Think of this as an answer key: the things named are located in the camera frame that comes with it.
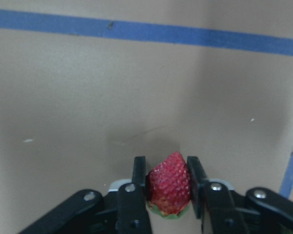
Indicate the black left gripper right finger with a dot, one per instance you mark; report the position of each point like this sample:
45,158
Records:
213,203

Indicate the red strawberry one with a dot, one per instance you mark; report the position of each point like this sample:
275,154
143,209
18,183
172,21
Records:
169,187

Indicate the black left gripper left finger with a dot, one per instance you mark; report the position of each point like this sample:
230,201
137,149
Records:
132,214

